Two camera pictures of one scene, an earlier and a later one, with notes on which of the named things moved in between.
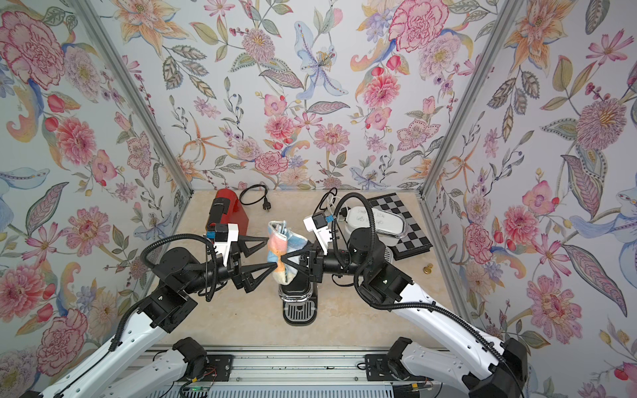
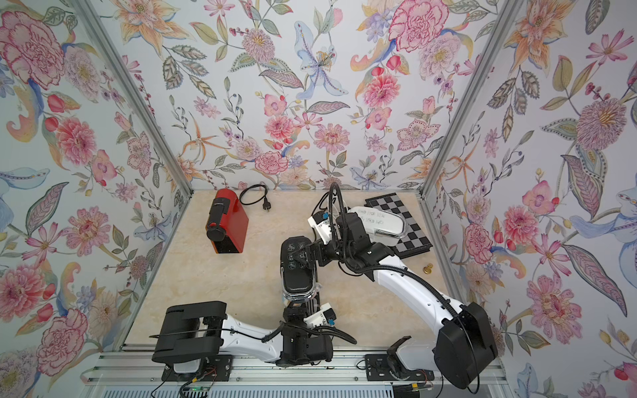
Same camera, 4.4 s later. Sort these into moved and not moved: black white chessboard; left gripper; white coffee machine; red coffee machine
Moved: left gripper
Not moved: black white chessboard; red coffee machine; white coffee machine
